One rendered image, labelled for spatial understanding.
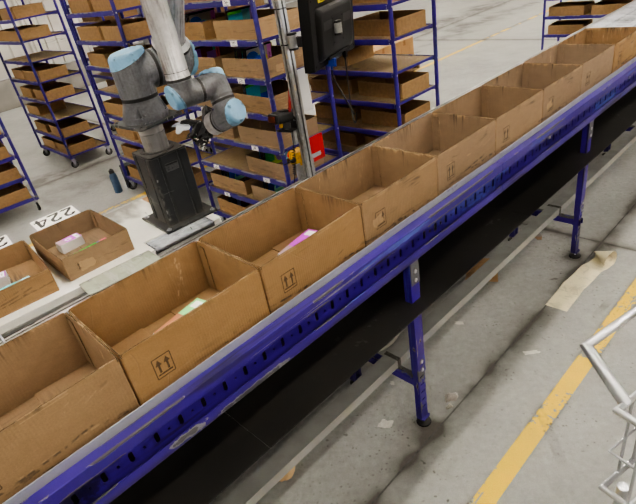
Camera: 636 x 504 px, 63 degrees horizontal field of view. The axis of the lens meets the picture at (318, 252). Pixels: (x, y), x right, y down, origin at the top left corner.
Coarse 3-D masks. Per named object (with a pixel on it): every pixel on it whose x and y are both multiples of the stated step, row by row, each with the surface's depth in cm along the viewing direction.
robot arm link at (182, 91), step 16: (144, 0) 169; (160, 0) 170; (160, 16) 172; (160, 32) 174; (176, 32) 178; (160, 48) 177; (176, 48) 178; (176, 64) 179; (176, 80) 181; (192, 80) 186; (176, 96) 182; (192, 96) 186
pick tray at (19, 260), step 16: (0, 256) 218; (16, 256) 221; (32, 256) 221; (16, 272) 216; (32, 272) 214; (48, 272) 195; (0, 288) 206; (16, 288) 189; (32, 288) 193; (48, 288) 197; (0, 304) 188; (16, 304) 191
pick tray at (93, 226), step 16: (64, 224) 234; (80, 224) 239; (96, 224) 241; (112, 224) 225; (32, 240) 222; (48, 240) 231; (96, 240) 231; (112, 240) 211; (128, 240) 216; (48, 256) 213; (64, 256) 222; (80, 256) 204; (96, 256) 208; (112, 256) 213; (64, 272) 205; (80, 272) 206
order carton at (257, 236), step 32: (288, 192) 172; (224, 224) 157; (256, 224) 166; (288, 224) 175; (320, 224) 172; (352, 224) 154; (256, 256) 169; (288, 256) 138; (320, 256) 147; (288, 288) 142
